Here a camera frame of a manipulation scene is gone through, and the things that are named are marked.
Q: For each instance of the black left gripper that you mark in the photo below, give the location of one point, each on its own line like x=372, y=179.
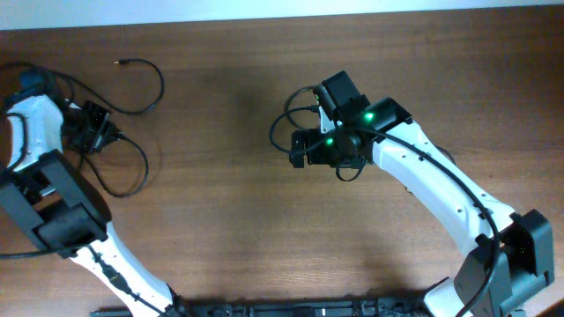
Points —
x=105, y=132

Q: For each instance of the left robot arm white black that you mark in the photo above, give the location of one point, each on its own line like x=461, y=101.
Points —
x=56, y=207

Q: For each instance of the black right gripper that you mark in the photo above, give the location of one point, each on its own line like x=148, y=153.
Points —
x=310, y=136

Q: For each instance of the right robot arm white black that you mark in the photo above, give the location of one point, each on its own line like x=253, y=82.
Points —
x=508, y=257

